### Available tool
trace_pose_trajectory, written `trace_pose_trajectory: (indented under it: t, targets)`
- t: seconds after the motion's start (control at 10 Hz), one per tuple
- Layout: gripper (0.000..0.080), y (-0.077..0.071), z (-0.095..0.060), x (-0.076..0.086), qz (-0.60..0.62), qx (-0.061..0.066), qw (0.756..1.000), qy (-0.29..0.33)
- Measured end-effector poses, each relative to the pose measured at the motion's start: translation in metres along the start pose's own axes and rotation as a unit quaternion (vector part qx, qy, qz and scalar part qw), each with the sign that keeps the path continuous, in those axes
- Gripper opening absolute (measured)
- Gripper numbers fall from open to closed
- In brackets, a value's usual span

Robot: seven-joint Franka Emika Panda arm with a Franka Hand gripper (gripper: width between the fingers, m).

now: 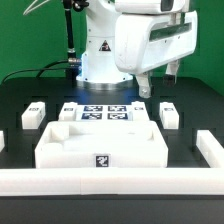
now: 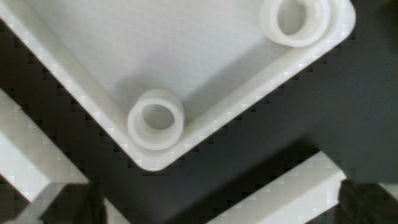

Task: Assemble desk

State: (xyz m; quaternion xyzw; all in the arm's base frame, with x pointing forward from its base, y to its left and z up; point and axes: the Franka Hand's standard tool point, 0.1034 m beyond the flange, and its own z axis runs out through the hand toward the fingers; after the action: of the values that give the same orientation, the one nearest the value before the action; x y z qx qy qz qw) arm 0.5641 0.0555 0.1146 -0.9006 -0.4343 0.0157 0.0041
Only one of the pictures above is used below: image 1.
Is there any white desk top tray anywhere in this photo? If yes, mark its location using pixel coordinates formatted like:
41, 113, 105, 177
35, 121, 168, 168

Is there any white obstacle wall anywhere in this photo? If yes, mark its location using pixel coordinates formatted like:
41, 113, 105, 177
0, 130, 5, 152
196, 130, 224, 168
0, 168, 224, 196

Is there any white front obstacle wall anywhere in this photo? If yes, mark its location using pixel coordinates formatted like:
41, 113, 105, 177
0, 168, 224, 196

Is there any black cable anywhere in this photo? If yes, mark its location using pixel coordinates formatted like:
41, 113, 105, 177
0, 59, 73, 86

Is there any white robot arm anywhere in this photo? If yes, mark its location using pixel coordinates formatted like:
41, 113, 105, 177
77, 0, 198, 98

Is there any white marker base plate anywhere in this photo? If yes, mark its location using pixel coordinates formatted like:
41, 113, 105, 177
76, 105, 132, 121

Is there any white left obstacle wall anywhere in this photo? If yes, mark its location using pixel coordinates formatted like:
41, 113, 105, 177
0, 130, 5, 152

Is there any white right obstacle wall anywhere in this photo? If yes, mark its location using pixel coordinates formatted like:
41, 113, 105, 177
196, 130, 224, 168

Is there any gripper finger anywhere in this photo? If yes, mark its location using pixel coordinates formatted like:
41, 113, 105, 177
136, 72, 152, 98
163, 60, 180, 87

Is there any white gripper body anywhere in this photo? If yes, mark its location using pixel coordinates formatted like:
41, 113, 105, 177
115, 11, 198, 75

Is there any black post with connector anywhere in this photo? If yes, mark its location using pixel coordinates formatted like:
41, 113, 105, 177
62, 0, 80, 81

